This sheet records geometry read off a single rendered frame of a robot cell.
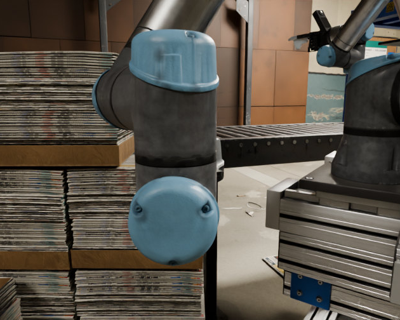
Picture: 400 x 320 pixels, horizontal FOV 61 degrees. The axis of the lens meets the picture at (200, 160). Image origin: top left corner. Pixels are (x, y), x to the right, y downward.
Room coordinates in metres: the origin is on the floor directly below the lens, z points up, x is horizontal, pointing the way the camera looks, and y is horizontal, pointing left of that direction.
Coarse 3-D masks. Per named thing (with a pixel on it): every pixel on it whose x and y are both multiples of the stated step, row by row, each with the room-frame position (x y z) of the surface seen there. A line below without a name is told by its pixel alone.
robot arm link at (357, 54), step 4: (356, 44) 1.34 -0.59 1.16; (360, 44) 1.34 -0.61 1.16; (364, 44) 1.35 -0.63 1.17; (352, 48) 1.35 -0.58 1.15; (356, 48) 1.34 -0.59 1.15; (360, 48) 1.34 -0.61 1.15; (364, 48) 1.35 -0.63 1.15; (352, 52) 1.32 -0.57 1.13; (356, 52) 1.33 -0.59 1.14; (360, 52) 1.34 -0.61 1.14; (364, 52) 1.35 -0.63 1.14; (352, 56) 1.31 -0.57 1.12; (356, 56) 1.33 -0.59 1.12; (360, 56) 1.34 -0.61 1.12; (364, 56) 1.36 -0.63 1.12; (352, 60) 1.32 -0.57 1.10; (356, 60) 1.33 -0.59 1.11; (348, 64) 1.32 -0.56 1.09; (352, 64) 1.33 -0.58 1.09; (344, 68) 1.37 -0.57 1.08; (348, 68) 1.35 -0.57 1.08; (344, 72) 1.37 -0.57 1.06; (348, 72) 1.36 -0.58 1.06
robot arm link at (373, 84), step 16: (368, 64) 0.63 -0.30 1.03; (384, 64) 0.62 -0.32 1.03; (352, 80) 0.66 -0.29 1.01; (368, 80) 0.63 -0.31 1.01; (384, 80) 0.61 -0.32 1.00; (352, 96) 0.66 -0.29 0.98; (368, 96) 0.63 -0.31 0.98; (384, 96) 0.60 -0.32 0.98; (352, 112) 0.65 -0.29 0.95; (368, 112) 0.63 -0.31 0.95; (384, 112) 0.61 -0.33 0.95; (368, 128) 0.63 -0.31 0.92; (384, 128) 0.61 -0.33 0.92
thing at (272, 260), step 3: (276, 255) 1.92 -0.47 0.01; (264, 258) 1.88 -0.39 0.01; (267, 258) 1.88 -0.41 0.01; (270, 258) 1.88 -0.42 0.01; (273, 258) 1.88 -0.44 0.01; (276, 258) 1.88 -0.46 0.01; (267, 261) 1.85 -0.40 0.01; (270, 261) 1.85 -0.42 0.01; (273, 261) 1.85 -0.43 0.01; (276, 261) 1.85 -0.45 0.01; (270, 264) 1.81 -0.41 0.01; (273, 264) 1.81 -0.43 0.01; (276, 264) 1.81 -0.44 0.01; (273, 267) 1.78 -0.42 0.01; (276, 267) 1.77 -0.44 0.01; (276, 270) 1.75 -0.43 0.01; (279, 270) 1.74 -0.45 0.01; (282, 270) 1.74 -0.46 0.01; (279, 273) 1.72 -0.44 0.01; (282, 273) 1.71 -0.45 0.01
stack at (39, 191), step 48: (0, 192) 0.68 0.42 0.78; (48, 192) 0.68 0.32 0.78; (96, 192) 0.68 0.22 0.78; (0, 240) 0.68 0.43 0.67; (48, 240) 0.68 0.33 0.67; (96, 240) 0.69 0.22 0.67; (48, 288) 0.69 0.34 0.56; (96, 288) 0.68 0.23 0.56; (144, 288) 0.69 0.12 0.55; (192, 288) 0.69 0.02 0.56
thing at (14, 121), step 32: (0, 64) 0.68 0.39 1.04; (32, 64) 0.68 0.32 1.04; (64, 64) 0.68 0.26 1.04; (96, 64) 0.68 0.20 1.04; (0, 96) 0.67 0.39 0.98; (32, 96) 0.67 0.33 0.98; (64, 96) 0.67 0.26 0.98; (0, 128) 0.67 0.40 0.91; (32, 128) 0.67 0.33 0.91; (64, 128) 0.67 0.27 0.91; (96, 128) 0.67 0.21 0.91
